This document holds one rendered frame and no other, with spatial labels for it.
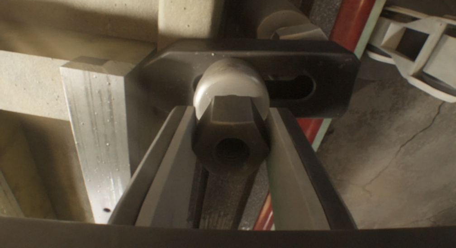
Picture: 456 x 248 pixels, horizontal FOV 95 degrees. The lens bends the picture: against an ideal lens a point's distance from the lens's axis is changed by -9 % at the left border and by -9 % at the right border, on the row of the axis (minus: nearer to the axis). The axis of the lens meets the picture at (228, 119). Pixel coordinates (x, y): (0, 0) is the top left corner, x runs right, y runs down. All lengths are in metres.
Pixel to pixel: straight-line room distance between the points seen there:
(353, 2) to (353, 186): 1.71
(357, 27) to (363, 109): 1.18
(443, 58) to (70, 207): 0.83
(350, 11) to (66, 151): 0.42
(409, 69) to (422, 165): 1.39
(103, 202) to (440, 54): 0.78
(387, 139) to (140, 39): 1.72
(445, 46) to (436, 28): 0.07
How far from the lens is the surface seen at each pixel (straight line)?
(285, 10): 0.23
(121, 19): 0.18
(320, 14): 0.38
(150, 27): 0.17
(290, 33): 0.17
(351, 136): 1.66
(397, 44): 1.01
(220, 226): 0.65
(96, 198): 0.19
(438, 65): 0.78
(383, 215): 2.47
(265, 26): 0.23
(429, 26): 0.85
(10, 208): 0.31
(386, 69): 1.30
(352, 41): 0.42
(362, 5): 0.42
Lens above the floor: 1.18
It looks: 58 degrees down
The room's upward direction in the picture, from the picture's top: 178 degrees counter-clockwise
